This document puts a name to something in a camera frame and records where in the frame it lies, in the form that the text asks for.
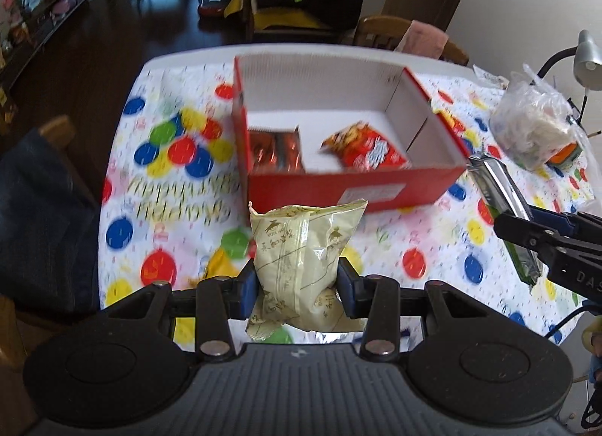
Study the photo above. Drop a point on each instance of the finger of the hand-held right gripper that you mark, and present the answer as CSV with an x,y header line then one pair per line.
x,y
555,220
526,229

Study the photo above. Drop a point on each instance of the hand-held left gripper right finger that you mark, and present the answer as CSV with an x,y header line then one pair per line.
x,y
348,290

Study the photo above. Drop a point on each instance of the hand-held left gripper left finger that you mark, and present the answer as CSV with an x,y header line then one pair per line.
x,y
247,292

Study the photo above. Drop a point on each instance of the green silver snack packet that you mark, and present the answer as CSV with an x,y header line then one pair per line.
x,y
498,186

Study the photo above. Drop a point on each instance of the pale yellow snack packet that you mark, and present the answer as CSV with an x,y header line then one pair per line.
x,y
301,247

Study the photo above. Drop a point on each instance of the red cardboard box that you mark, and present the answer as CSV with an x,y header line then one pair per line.
x,y
301,191

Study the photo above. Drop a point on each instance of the orange container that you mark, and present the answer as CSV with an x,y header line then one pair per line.
x,y
564,156

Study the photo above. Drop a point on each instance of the dotted tablecloth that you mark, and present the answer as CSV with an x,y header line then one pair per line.
x,y
188,233

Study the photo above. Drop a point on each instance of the clear plastic bag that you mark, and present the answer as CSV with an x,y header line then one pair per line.
x,y
531,120

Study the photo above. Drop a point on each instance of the red snack packet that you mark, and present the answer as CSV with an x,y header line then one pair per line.
x,y
371,149

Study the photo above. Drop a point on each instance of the orange snack packet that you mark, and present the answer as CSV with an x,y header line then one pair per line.
x,y
277,151

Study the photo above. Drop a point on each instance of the white plastic wrapper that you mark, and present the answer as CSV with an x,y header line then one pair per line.
x,y
491,76

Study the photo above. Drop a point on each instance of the silver desk lamp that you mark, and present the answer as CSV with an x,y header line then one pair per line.
x,y
588,57

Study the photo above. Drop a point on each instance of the pink cloth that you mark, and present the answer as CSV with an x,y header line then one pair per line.
x,y
423,38

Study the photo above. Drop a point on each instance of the dark blue jeans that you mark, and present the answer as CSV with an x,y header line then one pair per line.
x,y
42,219

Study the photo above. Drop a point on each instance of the yellow cushion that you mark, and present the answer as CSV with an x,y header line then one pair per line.
x,y
287,19

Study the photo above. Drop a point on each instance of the red blue toy car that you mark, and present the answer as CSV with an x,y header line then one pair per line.
x,y
214,3

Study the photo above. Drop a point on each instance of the low dark media cabinet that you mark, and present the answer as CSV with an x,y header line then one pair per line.
x,y
42,17

